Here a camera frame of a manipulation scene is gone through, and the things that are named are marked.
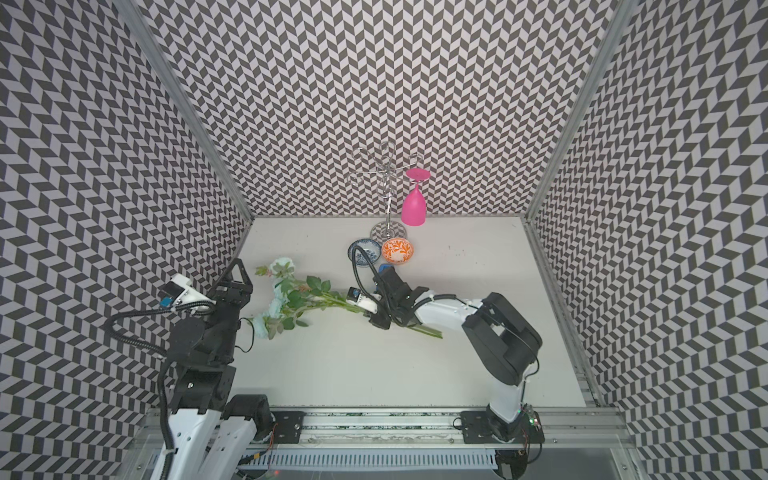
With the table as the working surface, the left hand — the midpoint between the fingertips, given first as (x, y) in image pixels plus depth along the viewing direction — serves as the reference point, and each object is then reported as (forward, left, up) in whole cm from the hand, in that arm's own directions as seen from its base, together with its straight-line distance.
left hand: (240, 266), depth 67 cm
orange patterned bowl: (+26, -35, -28) cm, 53 cm away
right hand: (+2, -27, -28) cm, 39 cm away
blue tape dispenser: (+18, -29, -27) cm, 44 cm away
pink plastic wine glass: (+27, -40, -10) cm, 50 cm away
